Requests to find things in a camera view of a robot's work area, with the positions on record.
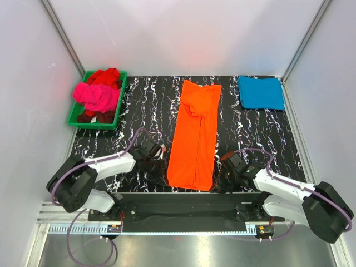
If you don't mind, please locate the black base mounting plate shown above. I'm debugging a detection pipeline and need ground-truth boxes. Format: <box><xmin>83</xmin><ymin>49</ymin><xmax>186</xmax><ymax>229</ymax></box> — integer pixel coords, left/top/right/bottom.
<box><xmin>88</xmin><ymin>193</ymin><xmax>285</xmax><ymax>233</ymax></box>

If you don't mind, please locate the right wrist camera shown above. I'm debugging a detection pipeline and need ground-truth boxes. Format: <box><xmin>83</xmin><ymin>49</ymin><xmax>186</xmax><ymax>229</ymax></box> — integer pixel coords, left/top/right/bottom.
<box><xmin>221</xmin><ymin>151</ymin><xmax>248</xmax><ymax>174</ymax></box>

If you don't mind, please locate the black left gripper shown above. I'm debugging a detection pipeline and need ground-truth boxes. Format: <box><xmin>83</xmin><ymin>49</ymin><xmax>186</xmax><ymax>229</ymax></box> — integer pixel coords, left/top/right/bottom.
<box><xmin>144</xmin><ymin>157</ymin><xmax>169</xmax><ymax>186</ymax></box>

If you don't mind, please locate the left connector box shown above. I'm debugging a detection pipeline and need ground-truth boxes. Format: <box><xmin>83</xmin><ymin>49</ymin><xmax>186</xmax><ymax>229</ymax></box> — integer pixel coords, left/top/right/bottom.
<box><xmin>107</xmin><ymin>224</ymin><xmax>122</xmax><ymax>233</ymax></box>

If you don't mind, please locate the orange t shirt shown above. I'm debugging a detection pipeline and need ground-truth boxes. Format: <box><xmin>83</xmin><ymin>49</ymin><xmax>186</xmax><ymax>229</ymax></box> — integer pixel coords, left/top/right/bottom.
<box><xmin>167</xmin><ymin>80</ymin><xmax>222</xmax><ymax>191</ymax></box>

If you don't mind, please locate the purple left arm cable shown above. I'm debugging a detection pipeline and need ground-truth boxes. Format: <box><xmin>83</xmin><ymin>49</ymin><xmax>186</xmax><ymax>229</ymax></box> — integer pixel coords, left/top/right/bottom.
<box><xmin>50</xmin><ymin>127</ymin><xmax>152</xmax><ymax>265</ymax></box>

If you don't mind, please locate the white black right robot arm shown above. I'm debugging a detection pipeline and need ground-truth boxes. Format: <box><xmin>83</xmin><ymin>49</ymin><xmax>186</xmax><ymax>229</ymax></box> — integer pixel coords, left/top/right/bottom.
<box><xmin>213</xmin><ymin>165</ymin><xmax>354</xmax><ymax>244</ymax></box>

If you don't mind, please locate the green plastic bin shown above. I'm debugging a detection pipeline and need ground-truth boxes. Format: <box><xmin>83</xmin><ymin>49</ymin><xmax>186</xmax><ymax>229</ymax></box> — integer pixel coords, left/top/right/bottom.
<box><xmin>67</xmin><ymin>68</ymin><xmax>127</xmax><ymax>130</ymax></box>

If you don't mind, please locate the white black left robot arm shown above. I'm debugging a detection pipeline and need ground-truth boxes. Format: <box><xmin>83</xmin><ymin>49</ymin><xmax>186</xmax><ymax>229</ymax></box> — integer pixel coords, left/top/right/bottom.
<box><xmin>46</xmin><ymin>148</ymin><xmax>169</xmax><ymax>221</ymax></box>

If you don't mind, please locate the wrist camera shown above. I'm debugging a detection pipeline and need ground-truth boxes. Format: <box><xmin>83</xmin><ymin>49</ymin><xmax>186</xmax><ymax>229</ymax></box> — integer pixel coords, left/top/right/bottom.
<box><xmin>221</xmin><ymin>151</ymin><xmax>248</xmax><ymax>174</ymax></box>
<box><xmin>131</xmin><ymin>140</ymin><xmax>165</xmax><ymax>161</ymax></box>

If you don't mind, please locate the folded blue t shirt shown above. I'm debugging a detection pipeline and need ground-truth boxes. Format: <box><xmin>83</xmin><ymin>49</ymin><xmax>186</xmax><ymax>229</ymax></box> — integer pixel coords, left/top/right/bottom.
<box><xmin>238</xmin><ymin>76</ymin><xmax>284</xmax><ymax>110</ymax></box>

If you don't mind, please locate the connector box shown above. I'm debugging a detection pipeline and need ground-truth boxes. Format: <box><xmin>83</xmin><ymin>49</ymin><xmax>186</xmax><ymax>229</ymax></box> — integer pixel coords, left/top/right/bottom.
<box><xmin>107</xmin><ymin>224</ymin><xmax>122</xmax><ymax>233</ymax></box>
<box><xmin>256</xmin><ymin>225</ymin><xmax>274</xmax><ymax>236</ymax></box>

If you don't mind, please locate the red t shirt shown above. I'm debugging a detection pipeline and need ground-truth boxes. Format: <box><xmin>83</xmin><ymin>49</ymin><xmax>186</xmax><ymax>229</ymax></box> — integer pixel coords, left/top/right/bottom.
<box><xmin>86</xmin><ymin>68</ymin><xmax>121</xmax><ymax>90</ymax></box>

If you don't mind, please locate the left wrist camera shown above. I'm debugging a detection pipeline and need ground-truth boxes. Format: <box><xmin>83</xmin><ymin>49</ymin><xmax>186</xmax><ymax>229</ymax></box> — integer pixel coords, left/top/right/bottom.
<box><xmin>131</xmin><ymin>140</ymin><xmax>165</xmax><ymax>161</ymax></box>

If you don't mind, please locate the right connector box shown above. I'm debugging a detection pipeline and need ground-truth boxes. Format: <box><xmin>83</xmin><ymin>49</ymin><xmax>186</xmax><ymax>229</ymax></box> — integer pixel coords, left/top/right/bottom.
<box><xmin>256</xmin><ymin>225</ymin><xmax>274</xmax><ymax>236</ymax></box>

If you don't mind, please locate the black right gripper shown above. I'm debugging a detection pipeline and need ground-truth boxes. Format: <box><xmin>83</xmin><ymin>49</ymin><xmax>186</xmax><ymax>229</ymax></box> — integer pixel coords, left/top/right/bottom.
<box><xmin>209</xmin><ymin>165</ymin><xmax>239</xmax><ymax>194</ymax></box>

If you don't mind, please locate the pink t shirt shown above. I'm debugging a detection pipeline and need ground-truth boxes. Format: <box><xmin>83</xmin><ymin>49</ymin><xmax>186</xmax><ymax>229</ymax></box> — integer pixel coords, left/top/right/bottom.
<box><xmin>73</xmin><ymin>83</ymin><xmax>121</xmax><ymax>113</ymax></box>

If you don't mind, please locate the aluminium frame rail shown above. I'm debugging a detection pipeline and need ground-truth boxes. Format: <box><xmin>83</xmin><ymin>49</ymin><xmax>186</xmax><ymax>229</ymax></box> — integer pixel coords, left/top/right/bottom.
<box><xmin>36</xmin><ymin>202</ymin><xmax>340</xmax><ymax>223</ymax></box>

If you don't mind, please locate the dark maroon t shirt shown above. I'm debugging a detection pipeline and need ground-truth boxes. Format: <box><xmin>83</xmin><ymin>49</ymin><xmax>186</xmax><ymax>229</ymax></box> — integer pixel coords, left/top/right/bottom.
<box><xmin>77</xmin><ymin>111</ymin><xmax>115</xmax><ymax>124</ymax></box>

